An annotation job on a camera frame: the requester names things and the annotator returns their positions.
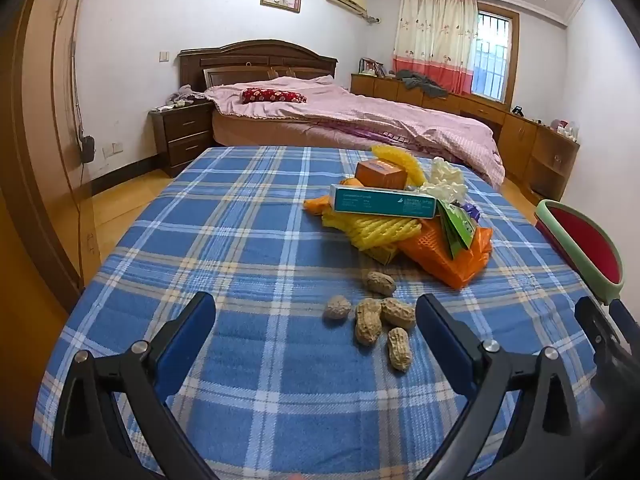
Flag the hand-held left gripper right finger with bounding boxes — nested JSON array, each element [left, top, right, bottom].
[[415, 294, 601, 480]]

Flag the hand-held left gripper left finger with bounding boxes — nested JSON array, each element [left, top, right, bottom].
[[51, 291, 221, 480]]

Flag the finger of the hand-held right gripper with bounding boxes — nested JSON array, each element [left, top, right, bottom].
[[574, 296, 640, 401]]

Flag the peanut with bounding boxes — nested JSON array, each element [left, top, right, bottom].
[[387, 328, 413, 372], [323, 295, 353, 323], [354, 298, 383, 346], [381, 298, 417, 331], [366, 271, 397, 296]]

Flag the orange plastic bag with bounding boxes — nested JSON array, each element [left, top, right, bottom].
[[397, 220, 493, 290]]

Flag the red bucket with green rim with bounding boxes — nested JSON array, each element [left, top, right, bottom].
[[534, 199, 624, 306]]

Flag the green paper packet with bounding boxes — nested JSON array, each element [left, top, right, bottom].
[[436, 200, 476, 260]]

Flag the teal and white box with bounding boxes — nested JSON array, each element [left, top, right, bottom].
[[329, 183, 437, 221]]

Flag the white foam fruit net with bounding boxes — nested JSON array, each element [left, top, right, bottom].
[[419, 156, 468, 206]]

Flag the orange cardboard box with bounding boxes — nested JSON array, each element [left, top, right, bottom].
[[355, 160, 407, 191]]

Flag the orange peel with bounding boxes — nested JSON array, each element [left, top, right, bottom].
[[303, 195, 333, 217]]

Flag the blue plaid cloth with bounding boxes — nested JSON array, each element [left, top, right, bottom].
[[31, 146, 621, 480]]

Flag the group of small bottles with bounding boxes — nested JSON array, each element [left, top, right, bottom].
[[550, 120, 581, 142]]

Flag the dark wooden nightstand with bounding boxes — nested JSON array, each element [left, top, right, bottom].
[[148, 101, 216, 178]]

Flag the wooden cabinet unit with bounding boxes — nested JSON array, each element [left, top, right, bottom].
[[350, 73, 581, 206]]

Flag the pink duvet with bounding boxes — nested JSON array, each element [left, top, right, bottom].
[[204, 75, 505, 188]]

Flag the pile of clothes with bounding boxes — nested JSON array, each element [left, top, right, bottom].
[[165, 85, 206, 108]]

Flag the wooden wardrobe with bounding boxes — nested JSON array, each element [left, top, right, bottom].
[[0, 0, 108, 313]]

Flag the red patterned pillow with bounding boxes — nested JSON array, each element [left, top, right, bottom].
[[242, 88, 307, 105]]

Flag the grey clothes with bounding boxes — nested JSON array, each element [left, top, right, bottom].
[[397, 70, 447, 97]]

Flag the wooden bed headboard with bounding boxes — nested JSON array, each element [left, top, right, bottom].
[[178, 40, 338, 93]]

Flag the barred window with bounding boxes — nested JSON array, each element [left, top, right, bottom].
[[470, 4, 521, 106]]

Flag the floral curtain with red hem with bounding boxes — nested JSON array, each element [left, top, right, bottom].
[[392, 0, 478, 95]]

